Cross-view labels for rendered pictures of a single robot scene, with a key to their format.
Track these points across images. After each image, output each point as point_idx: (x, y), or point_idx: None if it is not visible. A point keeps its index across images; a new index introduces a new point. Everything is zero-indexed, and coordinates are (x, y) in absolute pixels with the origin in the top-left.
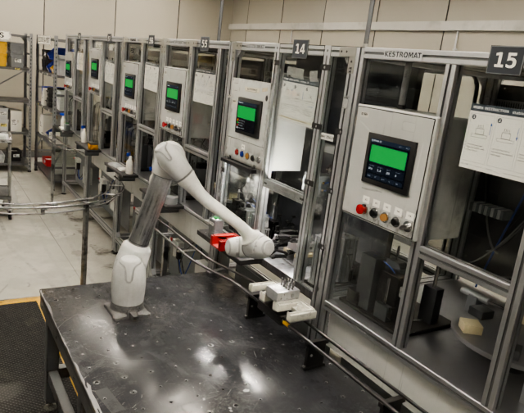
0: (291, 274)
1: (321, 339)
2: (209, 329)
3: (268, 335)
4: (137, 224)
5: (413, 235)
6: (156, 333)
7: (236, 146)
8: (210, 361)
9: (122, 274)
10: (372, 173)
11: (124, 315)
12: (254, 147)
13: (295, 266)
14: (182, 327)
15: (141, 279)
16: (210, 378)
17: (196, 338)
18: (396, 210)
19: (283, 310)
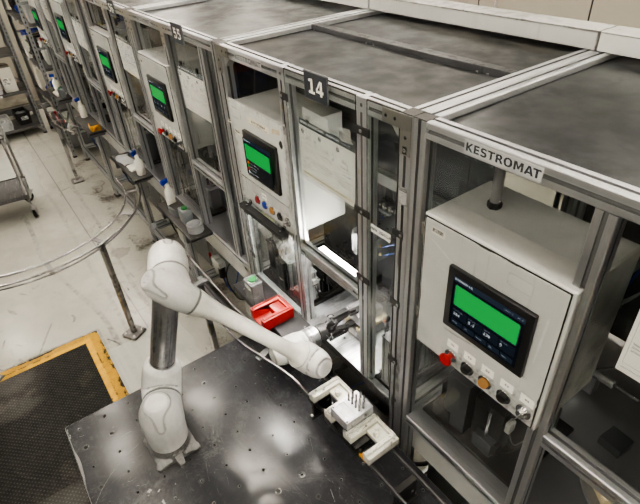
0: (358, 361)
1: (410, 481)
2: (272, 457)
3: (344, 447)
4: (153, 348)
5: (534, 424)
6: (212, 485)
7: (255, 191)
8: None
9: (151, 427)
10: (461, 323)
11: (169, 462)
12: (278, 202)
13: (362, 362)
14: (241, 461)
15: (176, 422)
16: None
17: (260, 480)
18: (503, 382)
19: (357, 438)
